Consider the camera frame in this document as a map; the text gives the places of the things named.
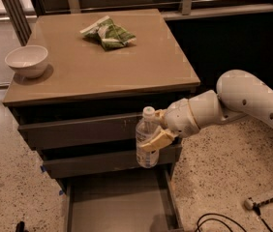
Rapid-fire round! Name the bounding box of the white ceramic bowl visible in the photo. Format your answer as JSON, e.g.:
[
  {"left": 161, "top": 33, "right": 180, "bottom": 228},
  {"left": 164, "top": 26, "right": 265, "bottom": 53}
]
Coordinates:
[{"left": 5, "top": 45, "right": 48, "bottom": 78}]

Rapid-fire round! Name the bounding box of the open bottom grey drawer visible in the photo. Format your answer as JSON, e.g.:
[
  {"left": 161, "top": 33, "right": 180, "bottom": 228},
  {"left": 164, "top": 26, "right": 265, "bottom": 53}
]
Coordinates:
[{"left": 65, "top": 166, "right": 184, "bottom": 232}]

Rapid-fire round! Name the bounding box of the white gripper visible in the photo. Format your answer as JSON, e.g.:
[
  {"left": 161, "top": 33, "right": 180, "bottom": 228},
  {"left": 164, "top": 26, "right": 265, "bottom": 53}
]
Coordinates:
[{"left": 139, "top": 99, "right": 200, "bottom": 152}]

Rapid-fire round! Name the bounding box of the black object on floor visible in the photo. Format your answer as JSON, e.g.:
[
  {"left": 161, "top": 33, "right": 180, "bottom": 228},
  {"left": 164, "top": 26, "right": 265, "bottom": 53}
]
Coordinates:
[{"left": 15, "top": 221, "right": 25, "bottom": 232}]

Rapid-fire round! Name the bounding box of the top grey drawer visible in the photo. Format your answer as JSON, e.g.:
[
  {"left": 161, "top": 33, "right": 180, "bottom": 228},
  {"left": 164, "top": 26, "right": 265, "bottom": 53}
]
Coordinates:
[{"left": 17, "top": 106, "right": 194, "bottom": 151}]

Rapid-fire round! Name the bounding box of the middle grey drawer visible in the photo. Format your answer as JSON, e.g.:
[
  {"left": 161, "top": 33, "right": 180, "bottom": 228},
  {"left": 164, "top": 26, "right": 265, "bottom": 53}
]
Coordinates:
[{"left": 42, "top": 143, "right": 183, "bottom": 180}]

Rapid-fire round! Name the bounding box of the green snack bag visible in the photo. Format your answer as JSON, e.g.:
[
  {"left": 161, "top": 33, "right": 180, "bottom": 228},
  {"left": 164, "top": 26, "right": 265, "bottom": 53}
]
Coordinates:
[{"left": 79, "top": 15, "right": 137, "bottom": 51}]

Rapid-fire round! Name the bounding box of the white power strip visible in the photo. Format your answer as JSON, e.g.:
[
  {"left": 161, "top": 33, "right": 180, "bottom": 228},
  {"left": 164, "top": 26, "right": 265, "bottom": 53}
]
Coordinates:
[{"left": 244, "top": 189, "right": 273, "bottom": 210}]

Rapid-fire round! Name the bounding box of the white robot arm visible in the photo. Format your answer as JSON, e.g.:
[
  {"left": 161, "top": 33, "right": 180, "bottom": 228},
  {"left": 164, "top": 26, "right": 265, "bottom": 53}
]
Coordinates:
[{"left": 136, "top": 70, "right": 273, "bottom": 152}]

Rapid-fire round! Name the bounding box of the grey drawer cabinet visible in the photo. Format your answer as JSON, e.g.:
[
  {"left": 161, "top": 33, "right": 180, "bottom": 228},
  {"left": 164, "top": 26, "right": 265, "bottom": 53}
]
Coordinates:
[{"left": 2, "top": 8, "right": 201, "bottom": 232}]

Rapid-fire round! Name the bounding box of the black cable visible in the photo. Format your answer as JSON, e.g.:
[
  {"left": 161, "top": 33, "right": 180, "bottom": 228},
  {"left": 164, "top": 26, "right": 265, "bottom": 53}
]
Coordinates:
[{"left": 194, "top": 206, "right": 273, "bottom": 232}]

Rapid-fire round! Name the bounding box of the clear plastic water bottle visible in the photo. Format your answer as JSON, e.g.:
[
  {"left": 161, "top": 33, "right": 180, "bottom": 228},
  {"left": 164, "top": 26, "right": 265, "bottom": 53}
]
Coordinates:
[{"left": 136, "top": 106, "right": 159, "bottom": 168}]

